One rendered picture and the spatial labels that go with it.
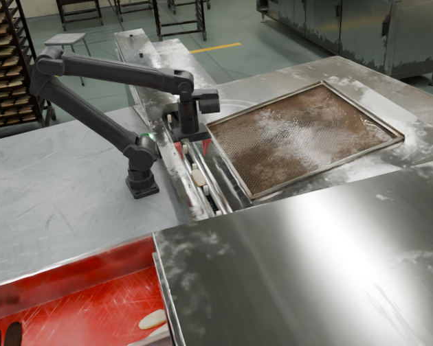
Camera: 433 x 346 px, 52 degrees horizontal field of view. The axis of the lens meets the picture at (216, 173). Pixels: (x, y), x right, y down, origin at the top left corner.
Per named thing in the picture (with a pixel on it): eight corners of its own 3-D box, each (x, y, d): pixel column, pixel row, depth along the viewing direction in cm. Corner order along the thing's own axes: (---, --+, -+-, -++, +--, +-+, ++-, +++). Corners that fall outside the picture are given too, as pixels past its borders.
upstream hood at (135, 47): (116, 44, 286) (113, 31, 281) (143, 40, 289) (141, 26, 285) (148, 124, 183) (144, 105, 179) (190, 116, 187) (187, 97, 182)
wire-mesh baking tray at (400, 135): (204, 128, 168) (203, 124, 167) (323, 82, 173) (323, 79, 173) (250, 200, 127) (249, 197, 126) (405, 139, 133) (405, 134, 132)
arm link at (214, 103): (177, 72, 134) (177, 82, 127) (216, 68, 134) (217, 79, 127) (182, 108, 140) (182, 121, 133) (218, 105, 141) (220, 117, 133)
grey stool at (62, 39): (98, 73, 496) (89, 32, 471) (84, 86, 466) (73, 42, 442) (69, 73, 504) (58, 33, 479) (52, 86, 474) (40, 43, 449)
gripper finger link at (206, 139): (214, 158, 143) (211, 132, 138) (192, 163, 142) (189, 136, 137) (208, 148, 149) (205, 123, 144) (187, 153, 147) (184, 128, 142)
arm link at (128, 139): (25, 75, 132) (14, 88, 123) (50, 40, 127) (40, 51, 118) (146, 159, 150) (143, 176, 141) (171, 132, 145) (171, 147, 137)
